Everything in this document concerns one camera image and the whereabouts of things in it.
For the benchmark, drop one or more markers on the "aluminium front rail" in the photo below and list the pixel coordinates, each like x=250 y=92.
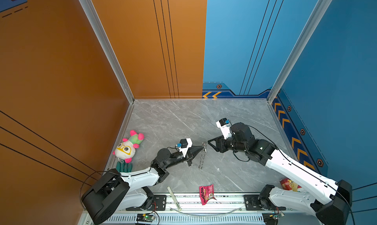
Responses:
x=190 y=202

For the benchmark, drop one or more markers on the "pink snack packet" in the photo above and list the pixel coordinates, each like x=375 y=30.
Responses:
x=206 y=193

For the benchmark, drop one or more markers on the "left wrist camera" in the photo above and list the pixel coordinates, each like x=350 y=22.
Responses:
x=184 y=146

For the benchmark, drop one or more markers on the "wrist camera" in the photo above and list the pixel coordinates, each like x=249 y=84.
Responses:
x=224 y=125
x=184 y=146

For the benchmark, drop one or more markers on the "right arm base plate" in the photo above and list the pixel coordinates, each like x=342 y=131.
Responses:
x=255 y=203

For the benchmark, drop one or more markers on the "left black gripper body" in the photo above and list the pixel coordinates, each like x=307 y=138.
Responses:
x=188 y=159

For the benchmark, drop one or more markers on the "right circuit board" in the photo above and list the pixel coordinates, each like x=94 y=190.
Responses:
x=272 y=218

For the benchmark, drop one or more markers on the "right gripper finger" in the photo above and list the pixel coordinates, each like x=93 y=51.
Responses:
x=214 y=139
x=215 y=145

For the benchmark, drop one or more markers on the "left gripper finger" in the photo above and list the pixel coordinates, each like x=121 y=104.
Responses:
x=196 y=153
x=197 y=148

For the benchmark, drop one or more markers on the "pink green plush toy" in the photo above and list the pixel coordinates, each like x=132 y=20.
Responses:
x=125 y=151

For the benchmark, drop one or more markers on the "left circuit board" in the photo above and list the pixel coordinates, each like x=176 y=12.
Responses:
x=144 y=219

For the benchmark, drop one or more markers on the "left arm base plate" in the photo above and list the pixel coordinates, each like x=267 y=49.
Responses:
x=157 y=203

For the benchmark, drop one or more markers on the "circuit board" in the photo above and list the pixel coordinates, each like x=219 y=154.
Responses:
x=144 y=219
x=272 y=218

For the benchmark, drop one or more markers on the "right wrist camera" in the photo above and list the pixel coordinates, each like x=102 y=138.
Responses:
x=224 y=125

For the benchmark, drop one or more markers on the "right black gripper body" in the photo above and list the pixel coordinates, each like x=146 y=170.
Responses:
x=230 y=144

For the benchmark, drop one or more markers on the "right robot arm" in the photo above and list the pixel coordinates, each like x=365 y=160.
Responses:
x=328 y=200

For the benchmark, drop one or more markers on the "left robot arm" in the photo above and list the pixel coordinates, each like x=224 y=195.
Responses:
x=117 y=191

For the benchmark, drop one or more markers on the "red white bandage box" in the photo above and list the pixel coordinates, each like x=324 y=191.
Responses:
x=290 y=185

